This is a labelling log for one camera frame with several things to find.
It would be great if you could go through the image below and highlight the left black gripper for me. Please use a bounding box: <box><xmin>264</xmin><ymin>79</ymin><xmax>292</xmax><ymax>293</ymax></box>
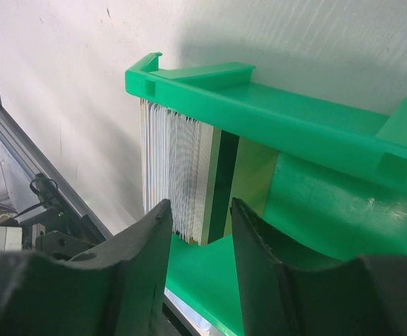
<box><xmin>0</xmin><ymin>178</ymin><xmax>106</xmax><ymax>260</ymax></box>

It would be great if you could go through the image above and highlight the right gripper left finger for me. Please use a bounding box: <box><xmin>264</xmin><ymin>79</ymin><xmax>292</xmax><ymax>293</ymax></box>
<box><xmin>0</xmin><ymin>199</ymin><xmax>173</xmax><ymax>335</ymax></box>

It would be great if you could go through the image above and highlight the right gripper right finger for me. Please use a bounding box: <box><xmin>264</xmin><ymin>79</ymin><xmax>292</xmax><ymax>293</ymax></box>
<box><xmin>231</xmin><ymin>198</ymin><xmax>407</xmax><ymax>335</ymax></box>

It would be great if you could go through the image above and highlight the green plastic bin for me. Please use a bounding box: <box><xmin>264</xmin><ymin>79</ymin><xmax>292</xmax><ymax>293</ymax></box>
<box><xmin>124</xmin><ymin>52</ymin><xmax>407</xmax><ymax>335</ymax></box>

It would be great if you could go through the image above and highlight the stack of white cards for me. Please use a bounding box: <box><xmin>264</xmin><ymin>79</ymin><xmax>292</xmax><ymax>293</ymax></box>
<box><xmin>141</xmin><ymin>99</ymin><xmax>221</xmax><ymax>246</ymax></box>

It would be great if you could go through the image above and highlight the aluminium front rail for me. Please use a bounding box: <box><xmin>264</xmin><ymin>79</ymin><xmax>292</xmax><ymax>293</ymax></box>
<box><xmin>0</xmin><ymin>104</ymin><xmax>113</xmax><ymax>239</ymax></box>

